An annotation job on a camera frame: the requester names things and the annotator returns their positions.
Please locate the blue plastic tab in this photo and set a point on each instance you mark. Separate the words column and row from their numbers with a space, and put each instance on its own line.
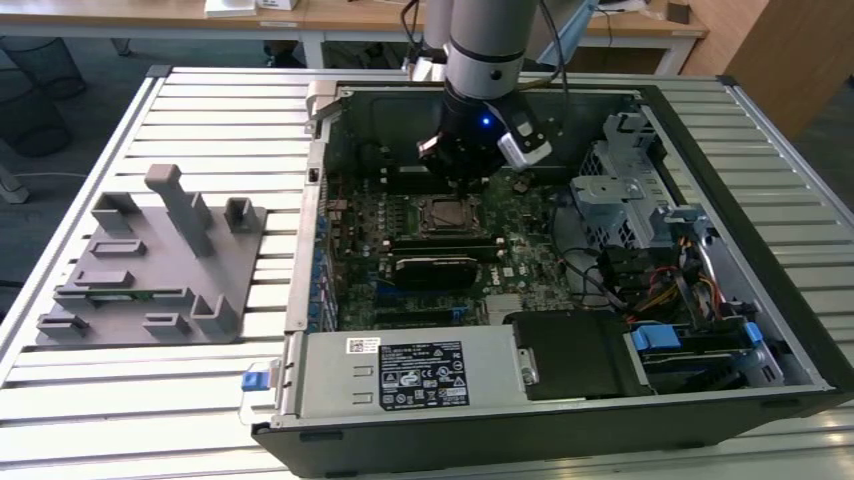
column 753, row 334

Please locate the black graphics card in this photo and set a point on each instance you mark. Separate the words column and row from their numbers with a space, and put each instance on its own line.
column 434, row 275

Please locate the white wrist camera black plate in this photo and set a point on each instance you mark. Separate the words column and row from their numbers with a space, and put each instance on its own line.
column 527, row 150

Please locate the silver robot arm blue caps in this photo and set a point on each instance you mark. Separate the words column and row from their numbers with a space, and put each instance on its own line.
column 487, row 50

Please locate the silver power supply unit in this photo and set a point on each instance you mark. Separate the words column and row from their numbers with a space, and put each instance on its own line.
column 334, row 380

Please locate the small white wrist camera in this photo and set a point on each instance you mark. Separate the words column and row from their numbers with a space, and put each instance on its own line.
column 427, row 67

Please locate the grey plastic parts rack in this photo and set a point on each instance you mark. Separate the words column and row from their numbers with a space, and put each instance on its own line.
column 167, row 300

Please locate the black RAM slot bank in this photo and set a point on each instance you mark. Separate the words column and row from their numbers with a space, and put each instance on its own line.
column 401, row 182
column 441, row 247

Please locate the grey furniture leg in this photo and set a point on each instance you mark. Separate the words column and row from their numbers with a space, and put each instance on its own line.
column 14, row 190

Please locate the black mesh waste bin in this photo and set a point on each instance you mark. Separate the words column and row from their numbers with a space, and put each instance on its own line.
column 40, row 65
column 40, row 125

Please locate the blue disk carrier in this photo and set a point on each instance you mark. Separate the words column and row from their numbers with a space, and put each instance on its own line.
column 656, row 339

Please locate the green motherboard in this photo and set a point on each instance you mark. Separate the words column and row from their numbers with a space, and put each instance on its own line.
column 534, row 260

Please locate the CPU socket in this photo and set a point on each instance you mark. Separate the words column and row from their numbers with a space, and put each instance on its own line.
column 447, row 234

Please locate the small dark box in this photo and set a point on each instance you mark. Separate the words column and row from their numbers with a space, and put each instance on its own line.
column 678, row 12

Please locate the blue case latch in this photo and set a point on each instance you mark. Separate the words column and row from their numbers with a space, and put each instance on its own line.
column 254, row 381

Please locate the white box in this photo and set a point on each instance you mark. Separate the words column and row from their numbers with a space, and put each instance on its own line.
column 230, row 7
column 277, row 4

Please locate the wooden cabinet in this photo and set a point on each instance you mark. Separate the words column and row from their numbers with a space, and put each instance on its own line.
column 788, row 60

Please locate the metal drive cage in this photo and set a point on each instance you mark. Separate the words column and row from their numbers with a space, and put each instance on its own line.
column 601, row 200

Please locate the black open PC case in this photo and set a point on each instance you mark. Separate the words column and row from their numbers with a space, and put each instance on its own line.
column 467, row 445

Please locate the wooden desk white frame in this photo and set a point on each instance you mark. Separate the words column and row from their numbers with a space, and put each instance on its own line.
column 167, row 22

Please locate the small silver heat sink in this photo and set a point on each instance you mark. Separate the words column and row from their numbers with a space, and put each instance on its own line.
column 503, row 307

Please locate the silver square CPU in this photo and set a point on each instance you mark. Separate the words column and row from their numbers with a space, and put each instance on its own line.
column 450, row 212

